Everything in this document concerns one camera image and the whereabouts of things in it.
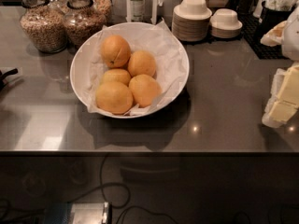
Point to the white paper liner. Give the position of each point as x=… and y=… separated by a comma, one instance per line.
x=162, y=50

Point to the large stack paper plates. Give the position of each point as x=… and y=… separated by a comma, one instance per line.
x=190, y=28

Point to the silver box under table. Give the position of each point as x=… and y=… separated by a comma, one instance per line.
x=78, y=213

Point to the black rubber mat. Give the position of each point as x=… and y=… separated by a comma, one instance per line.
x=252, y=33

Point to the black container with napkins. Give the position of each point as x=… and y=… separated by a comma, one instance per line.
x=274, y=12

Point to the glass cereal jar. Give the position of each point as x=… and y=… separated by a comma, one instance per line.
x=43, y=25
x=82, y=20
x=104, y=7

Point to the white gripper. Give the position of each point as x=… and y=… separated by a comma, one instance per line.
x=291, y=37

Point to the white bowl on large stack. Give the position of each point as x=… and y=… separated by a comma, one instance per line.
x=192, y=7

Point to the orange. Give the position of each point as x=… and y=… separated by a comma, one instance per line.
x=142, y=62
x=114, y=97
x=115, y=51
x=144, y=89
x=118, y=75

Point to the left glass cereal jar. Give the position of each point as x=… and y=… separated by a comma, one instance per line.
x=43, y=25

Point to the small stack paper plates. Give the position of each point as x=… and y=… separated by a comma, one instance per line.
x=225, y=31

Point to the middle glass cereal jar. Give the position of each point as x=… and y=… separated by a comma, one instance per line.
x=82, y=20

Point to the black handle at left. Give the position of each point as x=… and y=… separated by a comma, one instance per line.
x=3, y=76

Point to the white bowl on small stack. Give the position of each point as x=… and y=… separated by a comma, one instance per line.
x=225, y=18

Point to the rear glass cereal jar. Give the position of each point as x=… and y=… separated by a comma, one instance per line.
x=104, y=7

